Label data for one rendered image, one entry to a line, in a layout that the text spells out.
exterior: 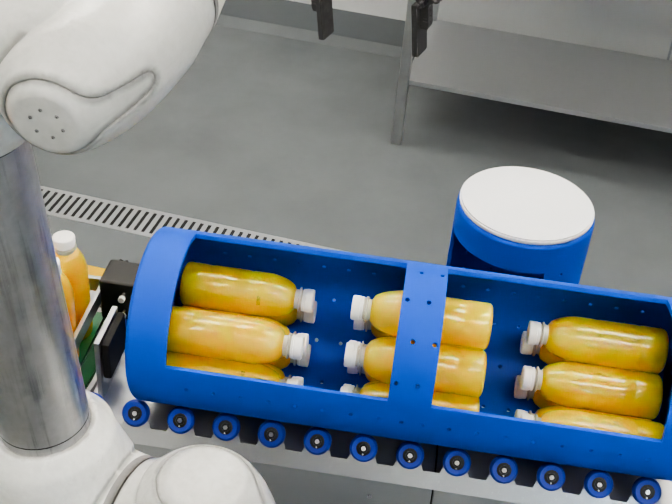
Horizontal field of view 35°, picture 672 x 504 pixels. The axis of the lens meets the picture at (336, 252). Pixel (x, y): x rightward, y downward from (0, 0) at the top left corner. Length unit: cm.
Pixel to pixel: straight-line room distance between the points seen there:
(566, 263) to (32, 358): 131
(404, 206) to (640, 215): 91
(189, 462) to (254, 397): 47
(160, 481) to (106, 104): 50
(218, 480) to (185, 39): 51
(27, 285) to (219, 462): 30
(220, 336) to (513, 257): 71
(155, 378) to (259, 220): 226
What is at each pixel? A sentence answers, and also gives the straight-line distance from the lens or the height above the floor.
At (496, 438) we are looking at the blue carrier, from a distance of 163.
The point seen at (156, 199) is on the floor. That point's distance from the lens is 398.
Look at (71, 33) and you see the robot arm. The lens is 80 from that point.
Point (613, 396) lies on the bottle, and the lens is 173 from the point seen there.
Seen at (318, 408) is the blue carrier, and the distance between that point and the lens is 162.
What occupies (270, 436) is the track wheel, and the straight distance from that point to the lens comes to 173.
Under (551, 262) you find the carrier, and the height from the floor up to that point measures 99.
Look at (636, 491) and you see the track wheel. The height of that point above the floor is 97.
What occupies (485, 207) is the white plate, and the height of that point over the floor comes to 104.
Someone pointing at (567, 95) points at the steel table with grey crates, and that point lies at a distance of 433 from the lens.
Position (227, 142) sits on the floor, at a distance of 433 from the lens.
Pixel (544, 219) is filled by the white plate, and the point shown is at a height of 104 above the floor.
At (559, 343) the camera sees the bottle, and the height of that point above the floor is 113.
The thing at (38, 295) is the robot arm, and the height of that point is 156.
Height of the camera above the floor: 222
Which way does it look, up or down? 36 degrees down
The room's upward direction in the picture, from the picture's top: 5 degrees clockwise
